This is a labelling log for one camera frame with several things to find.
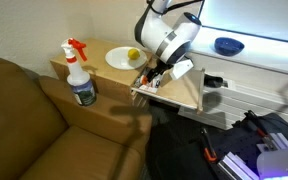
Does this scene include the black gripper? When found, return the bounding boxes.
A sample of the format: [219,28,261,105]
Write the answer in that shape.
[143,59,175,88]

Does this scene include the small orange-label pill bottle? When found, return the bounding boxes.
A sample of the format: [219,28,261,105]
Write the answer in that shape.
[140,75,151,86]

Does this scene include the spray bottle with red trigger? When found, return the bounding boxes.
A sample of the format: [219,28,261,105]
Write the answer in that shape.
[60,37,97,107]

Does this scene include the aluminium robot base rails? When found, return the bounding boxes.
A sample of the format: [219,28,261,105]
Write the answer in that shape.
[217,131,288,180]

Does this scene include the dark blue bowl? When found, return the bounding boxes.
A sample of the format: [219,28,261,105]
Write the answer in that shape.
[213,36,246,57]

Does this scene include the yellow lemon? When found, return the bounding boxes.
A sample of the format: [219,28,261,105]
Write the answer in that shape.
[127,47,141,60]

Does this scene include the white round plate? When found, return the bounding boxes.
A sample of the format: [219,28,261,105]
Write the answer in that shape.
[104,45,148,71]

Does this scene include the light wooden nightstand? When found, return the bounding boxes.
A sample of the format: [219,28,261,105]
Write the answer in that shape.
[49,37,157,108]

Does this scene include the small black bundle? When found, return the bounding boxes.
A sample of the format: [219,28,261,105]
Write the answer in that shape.
[204,73,225,89]

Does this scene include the black base mat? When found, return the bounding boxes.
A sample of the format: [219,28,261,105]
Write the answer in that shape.
[197,112,288,180]

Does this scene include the white window sill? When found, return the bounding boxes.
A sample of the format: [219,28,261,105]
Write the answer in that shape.
[188,25,288,78]

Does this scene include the red and black clamp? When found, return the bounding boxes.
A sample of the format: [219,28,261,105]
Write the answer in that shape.
[243,109,276,152]

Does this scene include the brown leather sofa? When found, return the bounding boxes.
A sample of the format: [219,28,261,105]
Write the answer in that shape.
[0,57,153,180]

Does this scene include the orange-handled black clamp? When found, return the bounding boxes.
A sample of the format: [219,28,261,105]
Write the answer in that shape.
[201,127,218,164]

